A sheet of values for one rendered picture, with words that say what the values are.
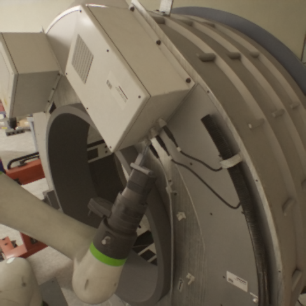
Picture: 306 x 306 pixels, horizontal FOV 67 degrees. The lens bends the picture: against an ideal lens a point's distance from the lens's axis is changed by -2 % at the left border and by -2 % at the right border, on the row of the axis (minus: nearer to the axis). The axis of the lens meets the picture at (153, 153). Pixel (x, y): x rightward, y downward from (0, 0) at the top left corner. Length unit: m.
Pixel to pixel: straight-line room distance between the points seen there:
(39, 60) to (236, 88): 0.70
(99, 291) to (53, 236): 0.18
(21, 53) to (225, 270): 0.92
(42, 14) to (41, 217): 6.42
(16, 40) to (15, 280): 0.77
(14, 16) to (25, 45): 6.27
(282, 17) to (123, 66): 5.95
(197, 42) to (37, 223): 0.58
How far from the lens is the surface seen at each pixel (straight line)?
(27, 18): 7.09
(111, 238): 0.54
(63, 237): 0.67
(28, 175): 2.01
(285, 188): 0.56
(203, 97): 0.46
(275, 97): 0.65
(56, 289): 1.06
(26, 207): 0.65
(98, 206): 0.56
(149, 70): 0.45
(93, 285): 0.59
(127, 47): 0.47
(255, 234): 0.48
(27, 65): 0.95
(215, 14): 0.98
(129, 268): 1.25
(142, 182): 0.51
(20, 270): 0.83
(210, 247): 0.61
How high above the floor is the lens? 1.71
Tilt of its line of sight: 23 degrees down
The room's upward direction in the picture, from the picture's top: 2 degrees counter-clockwise
